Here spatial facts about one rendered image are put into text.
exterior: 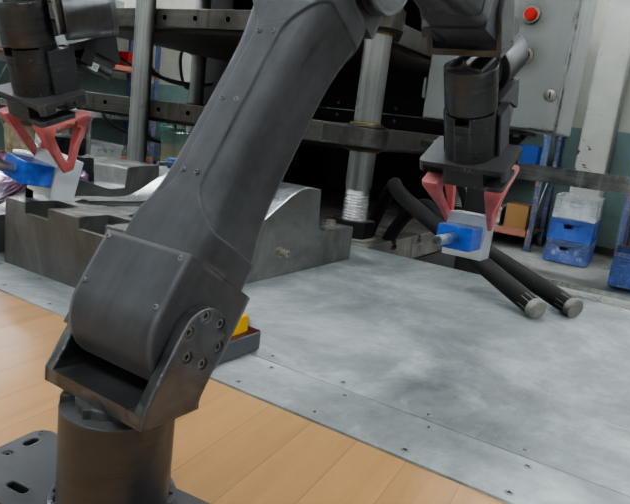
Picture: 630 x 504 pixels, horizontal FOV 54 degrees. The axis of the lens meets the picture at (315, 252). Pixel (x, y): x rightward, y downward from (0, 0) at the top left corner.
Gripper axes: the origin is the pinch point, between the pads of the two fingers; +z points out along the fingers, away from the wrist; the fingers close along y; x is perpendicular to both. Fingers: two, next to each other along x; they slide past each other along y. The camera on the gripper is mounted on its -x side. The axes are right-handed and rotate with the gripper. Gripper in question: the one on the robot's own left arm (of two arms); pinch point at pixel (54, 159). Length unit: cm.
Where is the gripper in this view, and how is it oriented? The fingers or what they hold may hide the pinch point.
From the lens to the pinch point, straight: 86.7
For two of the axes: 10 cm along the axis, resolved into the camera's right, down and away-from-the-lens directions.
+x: -6.0, 4.2, -6.8
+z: -0.3, 8.4, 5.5
